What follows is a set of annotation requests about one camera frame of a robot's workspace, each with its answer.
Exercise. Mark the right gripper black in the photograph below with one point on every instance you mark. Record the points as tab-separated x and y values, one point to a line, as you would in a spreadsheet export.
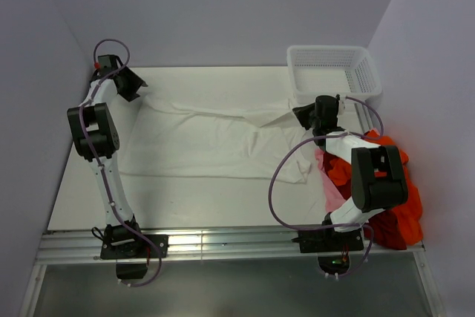
302	112

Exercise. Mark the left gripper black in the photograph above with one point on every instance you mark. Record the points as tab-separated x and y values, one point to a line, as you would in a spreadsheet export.
136	82

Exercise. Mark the white t shirt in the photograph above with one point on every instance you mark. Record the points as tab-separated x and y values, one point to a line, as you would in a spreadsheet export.
172	139

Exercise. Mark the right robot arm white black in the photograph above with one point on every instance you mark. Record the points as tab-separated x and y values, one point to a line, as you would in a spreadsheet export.
377	178

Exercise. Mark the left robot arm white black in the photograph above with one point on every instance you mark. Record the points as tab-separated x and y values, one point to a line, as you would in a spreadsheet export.
96	139

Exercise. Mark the white plastic basket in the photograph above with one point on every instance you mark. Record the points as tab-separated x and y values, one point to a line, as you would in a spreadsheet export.
330	70

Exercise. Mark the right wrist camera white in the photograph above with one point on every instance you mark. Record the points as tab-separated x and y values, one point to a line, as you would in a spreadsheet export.
341	101

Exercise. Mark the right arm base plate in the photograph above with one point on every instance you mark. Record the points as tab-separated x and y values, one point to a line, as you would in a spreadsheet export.
329	240

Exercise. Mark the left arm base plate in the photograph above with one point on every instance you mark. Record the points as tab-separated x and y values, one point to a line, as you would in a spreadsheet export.
148	244

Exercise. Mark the aluminium rail frame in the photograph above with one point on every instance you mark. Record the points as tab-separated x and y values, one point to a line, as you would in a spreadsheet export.
230	271

